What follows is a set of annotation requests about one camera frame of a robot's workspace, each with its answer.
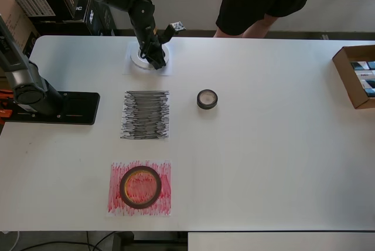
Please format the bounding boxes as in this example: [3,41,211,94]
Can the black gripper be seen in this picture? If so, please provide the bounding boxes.
[137,32,166,72]

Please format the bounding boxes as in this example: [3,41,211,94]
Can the white tape roll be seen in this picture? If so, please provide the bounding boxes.
[130,44,171,72]

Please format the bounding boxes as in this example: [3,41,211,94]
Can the black tape roll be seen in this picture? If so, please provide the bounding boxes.
[196,89,219,110]

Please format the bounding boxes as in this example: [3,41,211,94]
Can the red tape roll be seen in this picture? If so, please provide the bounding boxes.
[119,165,162,209]

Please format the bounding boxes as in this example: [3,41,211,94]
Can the blank white paper sheet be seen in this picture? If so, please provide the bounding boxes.
[122,42,174,77]

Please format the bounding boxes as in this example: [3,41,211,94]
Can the black scribbled paper sheet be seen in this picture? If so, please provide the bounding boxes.
[119,89,171,142]

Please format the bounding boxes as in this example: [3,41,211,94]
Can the plain black carton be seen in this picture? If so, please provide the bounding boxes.
[87,0,117,36]

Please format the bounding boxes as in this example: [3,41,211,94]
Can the black carton white lettering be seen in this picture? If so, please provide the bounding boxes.
[63,0,97,23]

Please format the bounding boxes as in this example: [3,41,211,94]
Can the tall GX760A cardboard box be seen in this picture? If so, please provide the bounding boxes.
[0,0,41,58]

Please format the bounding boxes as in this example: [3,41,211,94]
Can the black carton white label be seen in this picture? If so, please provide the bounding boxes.
[14,0,88,23]

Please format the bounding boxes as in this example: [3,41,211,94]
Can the red scribbled paper sheet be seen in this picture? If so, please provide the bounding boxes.
[105,160,173,218]

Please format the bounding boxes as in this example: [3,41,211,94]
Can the orange clamp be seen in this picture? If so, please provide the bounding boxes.
[0,89,14,118]

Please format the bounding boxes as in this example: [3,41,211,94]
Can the open cardboard tray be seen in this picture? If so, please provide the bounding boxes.
[332,45,375,110]

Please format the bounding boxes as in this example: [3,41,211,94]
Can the small white lettered box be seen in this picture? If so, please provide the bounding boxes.
[353,69,375,80]

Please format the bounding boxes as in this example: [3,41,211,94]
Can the wrist camera board with bracket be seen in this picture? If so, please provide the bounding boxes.
[158,21,187,43]

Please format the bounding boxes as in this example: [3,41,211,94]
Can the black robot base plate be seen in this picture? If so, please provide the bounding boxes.
[5,91,101,126]

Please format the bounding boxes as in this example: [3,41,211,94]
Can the black table frame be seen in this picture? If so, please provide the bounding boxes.
[112,231,188,251]

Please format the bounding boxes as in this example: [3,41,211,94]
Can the black floor cable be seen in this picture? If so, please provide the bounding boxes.
[17,231,118,251]

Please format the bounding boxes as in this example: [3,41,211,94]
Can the white floor cable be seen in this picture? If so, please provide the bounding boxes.
[0,229,21,251]

